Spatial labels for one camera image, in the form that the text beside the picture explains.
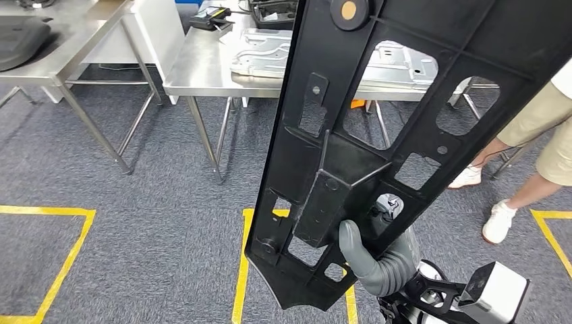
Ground silver stamped sheet metal part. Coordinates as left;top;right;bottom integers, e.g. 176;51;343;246
230;27;440;92

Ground black plastic frame part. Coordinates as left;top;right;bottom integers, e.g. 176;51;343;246
244;0;572;312

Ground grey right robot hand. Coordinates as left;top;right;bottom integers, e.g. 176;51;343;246
338;193;421;296

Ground dark grey plastic cover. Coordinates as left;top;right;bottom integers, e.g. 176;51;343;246
0;18;52;72

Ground black and yellow device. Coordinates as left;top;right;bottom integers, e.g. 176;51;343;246
189;5;236;32

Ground black open case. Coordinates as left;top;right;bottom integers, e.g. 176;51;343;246
248;0;299;31

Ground person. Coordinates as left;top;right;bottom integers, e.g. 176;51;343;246
448;55;572;246

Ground stainless steel workbench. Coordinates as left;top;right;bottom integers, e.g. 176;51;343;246
163;0;501;185
0;0;164;176

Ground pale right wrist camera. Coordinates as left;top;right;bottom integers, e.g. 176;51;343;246
457;261;532;324

